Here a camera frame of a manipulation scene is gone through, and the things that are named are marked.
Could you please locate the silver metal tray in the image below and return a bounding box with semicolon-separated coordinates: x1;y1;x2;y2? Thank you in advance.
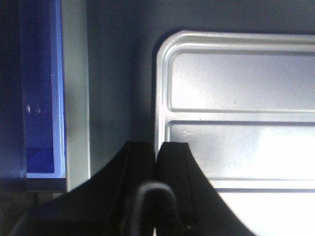
155;31;315;236

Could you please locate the black cable loop near camera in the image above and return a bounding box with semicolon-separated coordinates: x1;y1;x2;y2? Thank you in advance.
123;180;185;236

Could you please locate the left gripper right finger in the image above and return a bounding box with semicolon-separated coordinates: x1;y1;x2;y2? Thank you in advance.
156;142;253;236

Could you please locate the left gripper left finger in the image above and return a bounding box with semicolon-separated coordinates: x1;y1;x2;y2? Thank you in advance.
10;142;155;236

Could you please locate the stainless steel rack frame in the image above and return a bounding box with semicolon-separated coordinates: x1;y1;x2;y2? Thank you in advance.
61;0;91;191

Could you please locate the large blue bin upper left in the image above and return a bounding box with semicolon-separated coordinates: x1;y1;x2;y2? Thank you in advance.
0;0;65;191

